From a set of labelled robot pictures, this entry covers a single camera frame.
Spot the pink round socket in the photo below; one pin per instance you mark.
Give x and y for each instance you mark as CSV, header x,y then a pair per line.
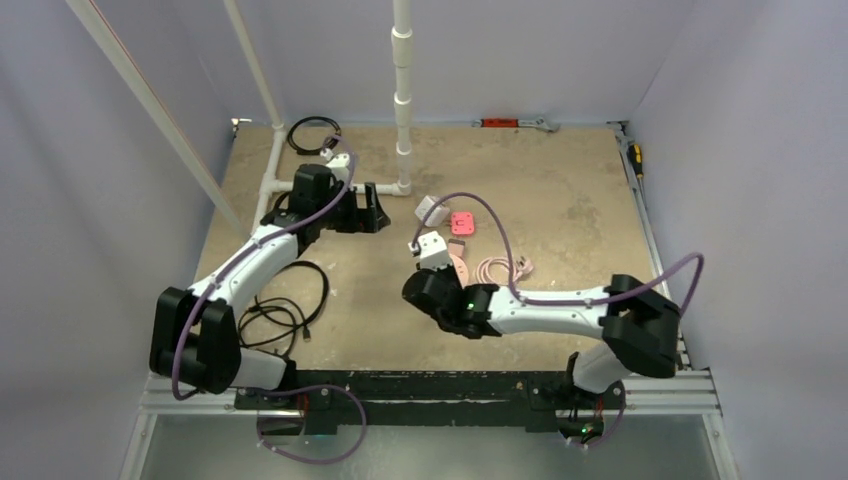
x,y
461,270

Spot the pink triangular power strip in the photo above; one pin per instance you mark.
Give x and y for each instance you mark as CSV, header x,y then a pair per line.
x,y
462,223

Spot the aluminium front frame rail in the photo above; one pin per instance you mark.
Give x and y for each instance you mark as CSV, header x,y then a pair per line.
x,y
157,398

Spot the aluminium table edge rail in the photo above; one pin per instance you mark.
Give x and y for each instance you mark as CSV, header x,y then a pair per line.
x,y
626,144

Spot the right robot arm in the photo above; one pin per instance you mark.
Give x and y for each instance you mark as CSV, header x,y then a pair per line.
x,y
635,326

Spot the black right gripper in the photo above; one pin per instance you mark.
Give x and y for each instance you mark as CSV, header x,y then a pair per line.
x,y
448,276

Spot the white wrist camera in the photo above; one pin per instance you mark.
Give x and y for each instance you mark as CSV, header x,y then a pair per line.
x,y
431,252
338,163

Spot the red handled adjustable wrench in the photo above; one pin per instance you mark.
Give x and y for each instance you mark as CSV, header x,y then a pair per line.
x,y
539,123

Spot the yellow black screwdriver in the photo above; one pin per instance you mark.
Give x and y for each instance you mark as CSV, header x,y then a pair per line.
x,y
637,159

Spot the white PVC pipe frame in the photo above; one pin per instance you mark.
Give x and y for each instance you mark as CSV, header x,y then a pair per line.
x,y
99,29

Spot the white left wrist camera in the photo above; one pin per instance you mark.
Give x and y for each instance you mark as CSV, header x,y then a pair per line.
x,y
338,163

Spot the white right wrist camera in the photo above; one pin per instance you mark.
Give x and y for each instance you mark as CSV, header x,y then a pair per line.
x,y
431,252

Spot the white tiger cube socket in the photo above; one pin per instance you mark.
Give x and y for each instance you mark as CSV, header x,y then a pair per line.
x,y
431,213

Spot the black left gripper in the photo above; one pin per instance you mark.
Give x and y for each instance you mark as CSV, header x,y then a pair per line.
x,y
368,220

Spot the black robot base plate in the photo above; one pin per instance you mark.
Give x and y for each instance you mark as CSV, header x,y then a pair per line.
x,y
536,401

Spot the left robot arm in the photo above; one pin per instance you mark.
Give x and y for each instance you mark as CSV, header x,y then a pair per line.
x,y
195,341

